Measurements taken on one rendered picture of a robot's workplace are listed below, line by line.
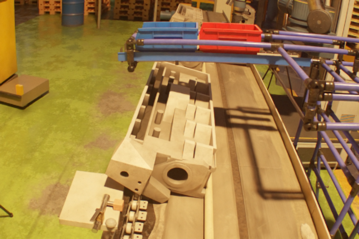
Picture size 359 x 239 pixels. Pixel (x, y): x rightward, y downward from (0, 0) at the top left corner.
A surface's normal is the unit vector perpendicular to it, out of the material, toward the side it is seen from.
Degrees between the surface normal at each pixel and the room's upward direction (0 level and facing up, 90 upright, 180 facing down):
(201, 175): 90
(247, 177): 0
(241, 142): 0
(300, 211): 1
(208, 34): 92
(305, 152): 90
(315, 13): 85
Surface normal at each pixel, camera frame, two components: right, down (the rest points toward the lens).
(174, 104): 0.13, -0.30
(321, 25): -0.51, 0.35
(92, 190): 0.09, -0.89
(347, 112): 0.04, 0.45
